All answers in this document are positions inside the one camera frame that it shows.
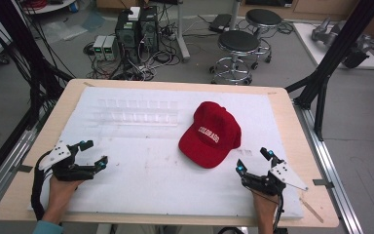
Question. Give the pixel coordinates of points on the thin wooden stick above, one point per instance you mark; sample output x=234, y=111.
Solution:
x=311, y=210

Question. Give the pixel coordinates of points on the black round stool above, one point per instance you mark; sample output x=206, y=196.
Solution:
x=263, y=18
x=238, y=42

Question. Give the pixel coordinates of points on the clear plastic compartment tray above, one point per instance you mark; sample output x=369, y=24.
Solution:
x=136, y=112

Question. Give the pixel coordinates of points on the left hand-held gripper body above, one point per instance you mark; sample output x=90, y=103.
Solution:
x=65, y=169

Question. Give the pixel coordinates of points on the red baseball cap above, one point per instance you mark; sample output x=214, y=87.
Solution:
x=211, y=136

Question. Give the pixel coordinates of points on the white foam mat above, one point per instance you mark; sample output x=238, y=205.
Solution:
x=142, y=185

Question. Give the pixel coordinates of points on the black metal frame stand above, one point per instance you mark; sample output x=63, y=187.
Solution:
x=334, y=55

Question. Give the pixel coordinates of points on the black computer tower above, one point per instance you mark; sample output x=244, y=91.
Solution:
x=149, y=29
x=127, y=37

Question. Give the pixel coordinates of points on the small clear plastic piece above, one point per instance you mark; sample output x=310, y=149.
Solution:
x=244, y=152

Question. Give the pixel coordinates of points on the grey robot part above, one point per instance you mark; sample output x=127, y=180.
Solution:
x=324, y=32

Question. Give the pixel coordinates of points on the clear plastic sheet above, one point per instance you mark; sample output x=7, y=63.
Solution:
x=65, y=31

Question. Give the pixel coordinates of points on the aluminium rail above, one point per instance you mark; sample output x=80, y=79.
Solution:
x=9, y=159
x=331, y=169

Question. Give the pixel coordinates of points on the dark tape strip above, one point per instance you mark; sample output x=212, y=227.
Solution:
x=323, y=183
x=24, y=168

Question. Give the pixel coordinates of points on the person's right hand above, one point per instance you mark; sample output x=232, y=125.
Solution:
x=267, y=206

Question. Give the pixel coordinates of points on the white platform board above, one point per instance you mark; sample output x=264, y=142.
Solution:
x=308, y=42

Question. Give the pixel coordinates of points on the teal sleeve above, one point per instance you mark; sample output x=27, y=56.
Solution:
x=47, y=228

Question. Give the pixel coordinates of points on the black flat device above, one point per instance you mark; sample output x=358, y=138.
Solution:
x=220, y=22

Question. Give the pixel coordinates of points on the white power supply unit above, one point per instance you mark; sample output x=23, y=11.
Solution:
x=99, y=47
x=111, y=47

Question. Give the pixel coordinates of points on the small white box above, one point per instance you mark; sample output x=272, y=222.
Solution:
x=134, y=13

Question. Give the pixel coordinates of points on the light wooden table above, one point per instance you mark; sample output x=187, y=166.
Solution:
x=295, y=139

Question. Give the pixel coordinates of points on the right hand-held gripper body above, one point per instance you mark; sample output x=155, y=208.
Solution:
x=269, y=183

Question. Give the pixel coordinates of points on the white metal table leg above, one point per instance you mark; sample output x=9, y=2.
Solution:
x=182, y=35

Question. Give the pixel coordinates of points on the person's left hand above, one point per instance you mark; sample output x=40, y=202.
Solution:
x=60, y=193

